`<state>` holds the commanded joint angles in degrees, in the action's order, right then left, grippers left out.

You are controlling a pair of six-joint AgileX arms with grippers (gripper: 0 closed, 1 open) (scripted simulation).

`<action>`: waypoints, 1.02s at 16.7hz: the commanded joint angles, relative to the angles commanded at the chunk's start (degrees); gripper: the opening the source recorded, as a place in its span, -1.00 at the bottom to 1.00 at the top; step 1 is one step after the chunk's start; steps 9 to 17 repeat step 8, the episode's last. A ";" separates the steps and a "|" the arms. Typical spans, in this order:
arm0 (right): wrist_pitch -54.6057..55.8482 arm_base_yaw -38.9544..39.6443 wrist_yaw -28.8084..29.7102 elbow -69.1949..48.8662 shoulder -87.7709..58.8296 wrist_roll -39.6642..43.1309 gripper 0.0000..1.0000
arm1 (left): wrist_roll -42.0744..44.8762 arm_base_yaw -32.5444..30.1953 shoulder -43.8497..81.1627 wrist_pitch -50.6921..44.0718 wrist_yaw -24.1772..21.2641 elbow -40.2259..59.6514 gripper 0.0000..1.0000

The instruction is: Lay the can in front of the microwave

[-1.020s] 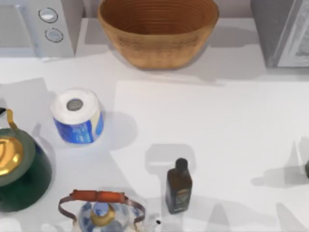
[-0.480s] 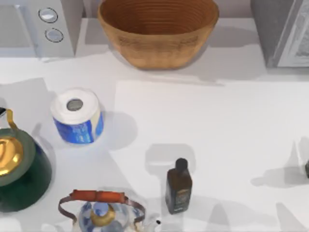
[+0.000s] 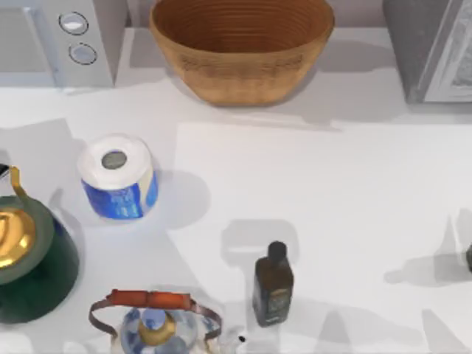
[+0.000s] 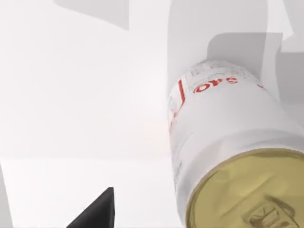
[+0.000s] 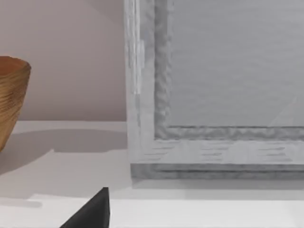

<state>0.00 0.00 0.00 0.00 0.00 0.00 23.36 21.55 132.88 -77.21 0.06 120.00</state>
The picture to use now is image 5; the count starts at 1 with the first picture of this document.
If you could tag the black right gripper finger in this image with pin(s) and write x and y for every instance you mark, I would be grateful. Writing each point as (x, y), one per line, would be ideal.
(95, 211)

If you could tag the brown ribbed plant pot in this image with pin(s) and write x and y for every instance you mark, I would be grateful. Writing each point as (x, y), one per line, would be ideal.
(12, 99)

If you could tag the grey framed cabinet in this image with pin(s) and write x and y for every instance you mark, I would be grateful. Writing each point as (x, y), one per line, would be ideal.
(213, 90)

